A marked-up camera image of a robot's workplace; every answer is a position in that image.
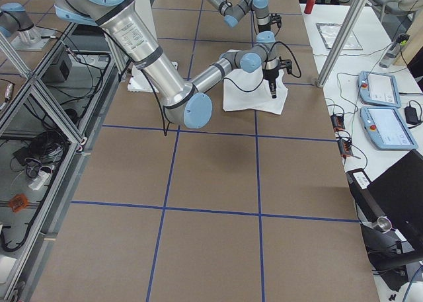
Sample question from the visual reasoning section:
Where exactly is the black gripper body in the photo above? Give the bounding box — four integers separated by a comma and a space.
264, 69, 278, 91
256, 17, 270, 32

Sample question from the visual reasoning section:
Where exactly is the white long-sleeve printed shirt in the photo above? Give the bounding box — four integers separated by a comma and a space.
223, 52, 288, 115

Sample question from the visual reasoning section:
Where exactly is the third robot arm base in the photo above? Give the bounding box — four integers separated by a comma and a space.
1, 3, 48, 51

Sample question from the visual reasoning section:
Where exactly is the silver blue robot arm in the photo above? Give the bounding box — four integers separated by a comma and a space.
206, 0, 272, 32
55, 0, 280, 129

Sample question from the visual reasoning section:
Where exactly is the plastic-wrapped dark garment package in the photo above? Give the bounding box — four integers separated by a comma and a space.
315, 22, 364, 51

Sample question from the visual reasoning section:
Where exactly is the orange circuit adapter board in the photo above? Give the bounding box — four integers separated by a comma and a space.
330, 114, 346, 132

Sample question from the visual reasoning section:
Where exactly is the upper blue teach pendant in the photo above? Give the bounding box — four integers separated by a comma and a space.
358, 71, 401, 108

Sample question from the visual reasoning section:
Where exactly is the blue teach pendant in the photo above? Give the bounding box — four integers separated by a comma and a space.
358, 71, 401, 108
360, 106, 418, 151

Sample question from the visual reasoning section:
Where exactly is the lower blue teach pendant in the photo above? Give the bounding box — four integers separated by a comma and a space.
360, 106, 418, 151

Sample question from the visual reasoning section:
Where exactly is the black power adapter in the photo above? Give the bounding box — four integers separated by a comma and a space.
404, 106, 420, 126

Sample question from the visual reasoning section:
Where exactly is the black laptop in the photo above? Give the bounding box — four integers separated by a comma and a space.
346, 149, 422, 250

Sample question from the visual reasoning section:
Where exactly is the small metal cup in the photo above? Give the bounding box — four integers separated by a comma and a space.
373, 217, 393, 233

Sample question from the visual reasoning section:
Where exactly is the grey control box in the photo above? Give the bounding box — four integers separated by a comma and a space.
41, 48, 72, 83

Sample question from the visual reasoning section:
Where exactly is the white power strip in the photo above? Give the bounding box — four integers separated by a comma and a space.
28, 170, 52, 190

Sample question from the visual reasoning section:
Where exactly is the orange tool on floor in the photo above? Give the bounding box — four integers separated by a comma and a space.
8, 194, 29, 213

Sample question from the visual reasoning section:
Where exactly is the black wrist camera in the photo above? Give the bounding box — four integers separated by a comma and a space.
278, 58, 293, 75
270, 13, 282, 28

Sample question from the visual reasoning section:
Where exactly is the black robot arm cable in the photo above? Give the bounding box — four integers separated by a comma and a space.
223, 40, 302, 93

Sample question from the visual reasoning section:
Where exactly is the aluminium frame post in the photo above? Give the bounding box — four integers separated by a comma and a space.
315, 0, 367, 88

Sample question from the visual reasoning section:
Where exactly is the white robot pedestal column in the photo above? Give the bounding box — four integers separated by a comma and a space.
128, 0, 184, 97

